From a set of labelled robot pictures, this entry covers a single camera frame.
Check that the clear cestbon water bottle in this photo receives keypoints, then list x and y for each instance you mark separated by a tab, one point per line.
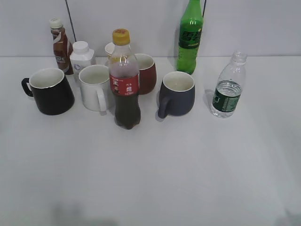
229	86

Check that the black ceramic mug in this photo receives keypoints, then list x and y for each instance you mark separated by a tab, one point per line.
51	91

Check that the dark blue ceramic mug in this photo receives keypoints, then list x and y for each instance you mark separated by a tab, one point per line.
176	95

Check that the red ceramic mug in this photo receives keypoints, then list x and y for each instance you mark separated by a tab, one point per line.
148	75

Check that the cola bottle yellow cap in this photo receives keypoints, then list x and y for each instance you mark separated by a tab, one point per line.
124	80

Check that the white ceramic mug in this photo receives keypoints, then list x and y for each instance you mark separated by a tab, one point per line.
95	88

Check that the white plastic bottle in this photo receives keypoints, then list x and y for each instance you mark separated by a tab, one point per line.
81	57

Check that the green sprite bottle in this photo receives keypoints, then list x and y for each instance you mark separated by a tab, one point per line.
191	25

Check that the brown coffee drink bottle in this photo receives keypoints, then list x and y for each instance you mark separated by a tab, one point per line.
62	47

